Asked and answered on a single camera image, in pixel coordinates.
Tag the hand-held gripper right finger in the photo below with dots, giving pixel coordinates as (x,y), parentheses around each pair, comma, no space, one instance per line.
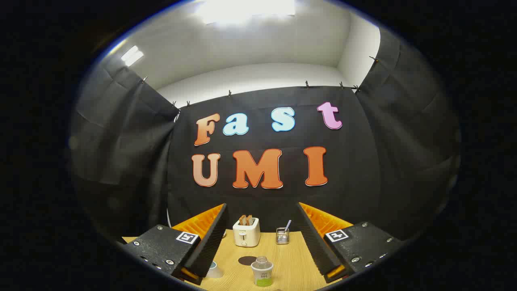
(313,238)

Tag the white toaster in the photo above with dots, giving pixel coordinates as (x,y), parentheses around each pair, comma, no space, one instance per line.
(246,236)

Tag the small rectangular ceiling light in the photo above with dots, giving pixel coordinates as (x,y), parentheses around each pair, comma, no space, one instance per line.
(132,55)

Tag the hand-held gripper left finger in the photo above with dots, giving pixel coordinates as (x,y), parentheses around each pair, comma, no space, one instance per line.
(210,238)

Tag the wooden table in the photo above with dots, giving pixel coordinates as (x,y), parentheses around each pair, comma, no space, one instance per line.
(291,258)

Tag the brown toast slice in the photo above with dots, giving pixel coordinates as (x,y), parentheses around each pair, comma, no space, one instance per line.
(250,220)
(242,220)

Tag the dark brown round coaster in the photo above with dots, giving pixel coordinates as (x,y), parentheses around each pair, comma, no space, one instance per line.
(244,260)

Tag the large bright ceiling light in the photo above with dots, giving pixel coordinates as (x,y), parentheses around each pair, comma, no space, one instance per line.
(246,10)

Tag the white cup with blue inside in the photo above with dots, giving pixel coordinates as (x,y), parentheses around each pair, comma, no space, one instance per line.
(214,270)

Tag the black backdrop cloth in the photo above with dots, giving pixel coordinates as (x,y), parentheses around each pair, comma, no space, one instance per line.
(363,161)

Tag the clear juice bottle white label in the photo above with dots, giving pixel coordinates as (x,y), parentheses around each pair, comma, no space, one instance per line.
(262,273)

